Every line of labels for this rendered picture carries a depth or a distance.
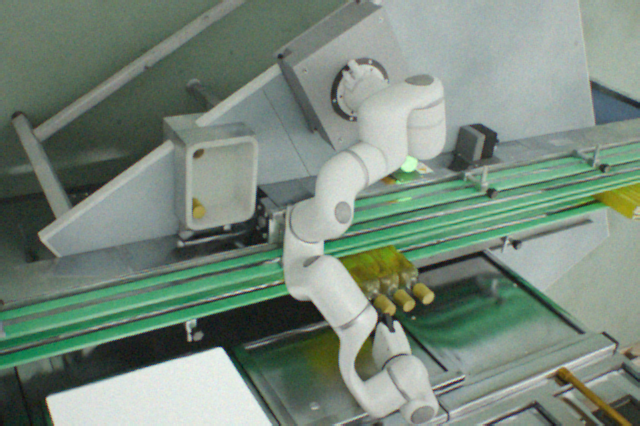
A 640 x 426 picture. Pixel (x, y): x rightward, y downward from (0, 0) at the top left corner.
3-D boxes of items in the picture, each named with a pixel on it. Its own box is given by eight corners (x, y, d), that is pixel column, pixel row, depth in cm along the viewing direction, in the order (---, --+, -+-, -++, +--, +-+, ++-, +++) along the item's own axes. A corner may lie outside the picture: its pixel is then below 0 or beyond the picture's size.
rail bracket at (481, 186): (456, 178, 197) (488, 200, 188) (461, 154, 194) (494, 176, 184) (467, 176, 199) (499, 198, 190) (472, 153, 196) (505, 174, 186)
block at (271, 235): (253, 231, 177) (265, 245, 172) (255, 198, 172) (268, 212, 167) (266, 228, 179) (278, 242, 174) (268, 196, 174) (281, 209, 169)
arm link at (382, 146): (340, 179, 142) (330, 108, 133) (422, 133, 153) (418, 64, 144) (372, 196, 135) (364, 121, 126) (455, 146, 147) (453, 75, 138)
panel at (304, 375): (38, 404, 148) (78, 533, 124) (36, 394, 147) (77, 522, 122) (384, 303, 191) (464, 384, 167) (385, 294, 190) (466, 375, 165)
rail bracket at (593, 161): (568, 155, 219) (601, 174, 210) (574, 134, 216) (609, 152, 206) (577, 153, 221) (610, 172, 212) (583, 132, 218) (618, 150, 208)
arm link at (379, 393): (365, 293, 135) (424, 376, 139) (311, 330, 136) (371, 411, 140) (370, 308, 127) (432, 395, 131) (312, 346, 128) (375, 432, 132)
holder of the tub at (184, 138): (174, 232, 173) (186, 248, 167) (174, 130, 159) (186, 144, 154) (238, 219, 181) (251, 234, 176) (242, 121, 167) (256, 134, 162)
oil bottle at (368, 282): (318, 260, 185) (362, 307, 169) (320, 242, 182) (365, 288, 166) (336, 256, 187) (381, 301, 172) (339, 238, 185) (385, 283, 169)
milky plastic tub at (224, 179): (174, 215, 170) (187, 233, 164) (173, 130, 159) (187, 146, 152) (240, 202, 178) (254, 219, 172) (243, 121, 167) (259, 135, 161)
